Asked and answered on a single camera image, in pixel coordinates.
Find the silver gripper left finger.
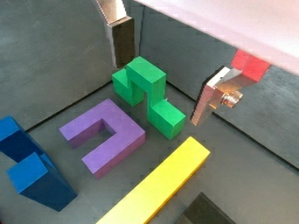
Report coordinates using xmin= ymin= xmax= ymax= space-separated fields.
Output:
xmin=94 ymin=0 xmax=137 ymax=68

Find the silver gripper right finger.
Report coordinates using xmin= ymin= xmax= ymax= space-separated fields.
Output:
xmin=191 ymin=66 xmax=255 ymax=125

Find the purple U-shaped block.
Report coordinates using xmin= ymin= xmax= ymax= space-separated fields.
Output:
xmin=61 ymin=99 xmax=146 ymax=179

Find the red insertion board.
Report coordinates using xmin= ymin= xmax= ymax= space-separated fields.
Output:
xmin=231 ymin=50 xmax=270 ymax=82

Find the black angled fixture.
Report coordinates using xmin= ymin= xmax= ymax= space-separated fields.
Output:
xmin=174 ymin=192 xmax=237 ymax=224

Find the green zigzag block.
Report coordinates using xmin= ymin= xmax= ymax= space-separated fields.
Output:
xmin=113 ymin=57 xmax=186 ymax=139

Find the yellow long bar block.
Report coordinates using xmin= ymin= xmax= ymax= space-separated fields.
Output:
xmin=97 ymin=136 xmax=211 ymax=224

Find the blue U-shaped block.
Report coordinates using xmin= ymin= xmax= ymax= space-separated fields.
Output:
xmin=0 ymin=116 xmax=78 ymax=212

